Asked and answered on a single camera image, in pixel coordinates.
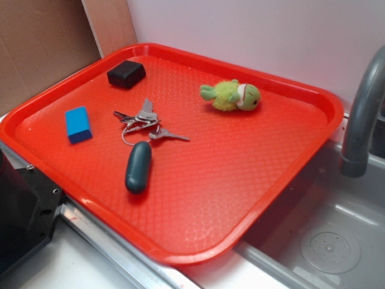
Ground blue rectangular block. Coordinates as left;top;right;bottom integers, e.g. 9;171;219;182
65;107;93;144

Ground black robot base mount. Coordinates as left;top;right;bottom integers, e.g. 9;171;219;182
1;152;64;279

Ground red plastic tray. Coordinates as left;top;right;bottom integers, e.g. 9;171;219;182
1;44;343;265

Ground dark green plastic pickle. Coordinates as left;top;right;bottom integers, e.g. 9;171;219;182
125;141;152;194

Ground brown cardboard panel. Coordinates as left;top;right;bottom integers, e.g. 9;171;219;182
1;1;137;115

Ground grey plastic sink basin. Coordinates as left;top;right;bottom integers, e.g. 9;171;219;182
235;141;384;288

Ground green plush turtle toy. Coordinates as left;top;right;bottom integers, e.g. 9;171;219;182
200;79;262;112

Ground silver key bunch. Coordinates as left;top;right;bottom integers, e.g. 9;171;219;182
113;98;190;146

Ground black rectangular box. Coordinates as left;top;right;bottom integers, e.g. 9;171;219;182
107;60;146;89

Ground grey sink faucet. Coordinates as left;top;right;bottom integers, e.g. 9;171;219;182
339;47;384;178

